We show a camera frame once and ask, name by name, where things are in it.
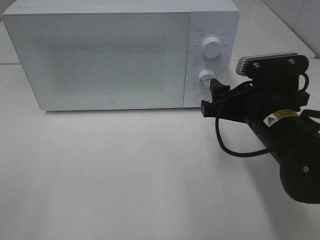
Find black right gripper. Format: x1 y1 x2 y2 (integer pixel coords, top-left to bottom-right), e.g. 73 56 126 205
200 74 310 125

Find white timer knob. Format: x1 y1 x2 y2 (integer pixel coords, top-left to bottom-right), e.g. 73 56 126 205
198 69 216 88

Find white microwave door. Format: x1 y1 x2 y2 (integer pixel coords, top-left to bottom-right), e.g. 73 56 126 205
4 12 190 111

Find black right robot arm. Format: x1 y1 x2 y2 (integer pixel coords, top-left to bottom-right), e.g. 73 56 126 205
200 77 320 204

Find upper white power knob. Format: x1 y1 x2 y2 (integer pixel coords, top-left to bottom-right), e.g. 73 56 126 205
201 35 222 59

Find white microwave oven body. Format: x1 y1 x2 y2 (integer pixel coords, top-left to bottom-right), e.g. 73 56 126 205
2 0 240 110

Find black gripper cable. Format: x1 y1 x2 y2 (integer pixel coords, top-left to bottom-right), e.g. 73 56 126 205
212 72 311 159

